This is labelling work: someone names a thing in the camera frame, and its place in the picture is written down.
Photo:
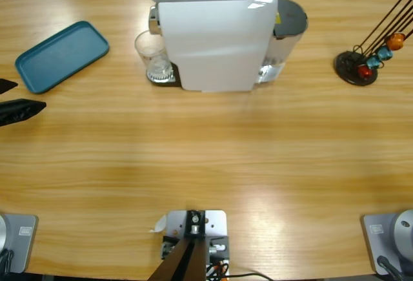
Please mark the teal rectangular tray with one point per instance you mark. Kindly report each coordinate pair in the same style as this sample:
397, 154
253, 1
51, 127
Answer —
61, 56

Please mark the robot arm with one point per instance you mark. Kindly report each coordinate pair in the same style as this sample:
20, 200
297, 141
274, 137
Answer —
405, 232
2, 232

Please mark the orange coffee capsule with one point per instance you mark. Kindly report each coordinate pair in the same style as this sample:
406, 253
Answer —
395, 41

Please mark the black capsule stand with rods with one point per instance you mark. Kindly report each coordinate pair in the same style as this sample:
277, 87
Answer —
350, 68

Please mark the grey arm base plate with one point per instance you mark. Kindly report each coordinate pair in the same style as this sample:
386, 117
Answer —
22, 245
377, 242

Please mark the red coffee capsule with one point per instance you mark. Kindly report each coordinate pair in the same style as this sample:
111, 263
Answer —
365, 72

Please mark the clear glass cup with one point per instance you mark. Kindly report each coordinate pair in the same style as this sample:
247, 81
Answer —
151, 55

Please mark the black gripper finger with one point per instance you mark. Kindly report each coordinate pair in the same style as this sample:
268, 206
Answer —
19, 110
6, 86

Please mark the dark camera mount post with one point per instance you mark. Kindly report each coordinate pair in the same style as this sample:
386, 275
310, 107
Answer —
180, 265

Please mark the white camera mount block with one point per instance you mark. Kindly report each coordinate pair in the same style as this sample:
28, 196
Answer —
216, 223

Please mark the white paper tag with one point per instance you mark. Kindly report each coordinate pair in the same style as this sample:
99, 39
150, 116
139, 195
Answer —
159, 224

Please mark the white capsule coffee machine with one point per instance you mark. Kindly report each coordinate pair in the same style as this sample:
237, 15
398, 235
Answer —
213, 42

